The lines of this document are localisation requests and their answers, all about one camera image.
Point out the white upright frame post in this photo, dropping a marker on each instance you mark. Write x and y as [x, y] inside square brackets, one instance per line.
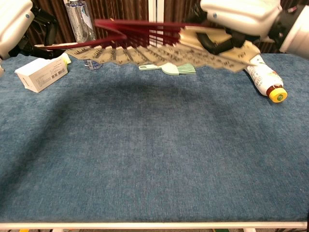
[156, 10]

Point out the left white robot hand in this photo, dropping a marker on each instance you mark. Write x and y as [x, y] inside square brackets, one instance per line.
[14, 24]

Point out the blue fabric table cover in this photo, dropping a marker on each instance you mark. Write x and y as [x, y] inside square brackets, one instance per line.
[144, 145]

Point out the light green plastic brush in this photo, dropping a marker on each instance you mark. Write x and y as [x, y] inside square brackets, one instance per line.
[172, 70]

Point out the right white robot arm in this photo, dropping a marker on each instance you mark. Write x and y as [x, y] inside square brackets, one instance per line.
[299, 31]

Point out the brown pleated curtain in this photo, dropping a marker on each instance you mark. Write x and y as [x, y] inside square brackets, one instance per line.
[120, 9]

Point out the red ribbed painted paper fan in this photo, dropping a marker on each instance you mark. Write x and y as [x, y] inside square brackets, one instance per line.
[144, 31]

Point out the white table frame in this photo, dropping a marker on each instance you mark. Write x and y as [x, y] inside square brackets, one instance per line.
[144, 226]

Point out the clear plastic water bottle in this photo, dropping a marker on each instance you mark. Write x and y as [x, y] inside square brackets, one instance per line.
[79, 24]

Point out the white bottle with yellow cap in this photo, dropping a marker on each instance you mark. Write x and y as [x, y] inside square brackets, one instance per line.
[263, 75]

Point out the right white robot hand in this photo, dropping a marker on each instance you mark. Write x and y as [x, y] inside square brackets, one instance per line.
[241, 14]

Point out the white cardboard box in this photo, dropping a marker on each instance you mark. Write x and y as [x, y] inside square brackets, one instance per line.
[41, 73]

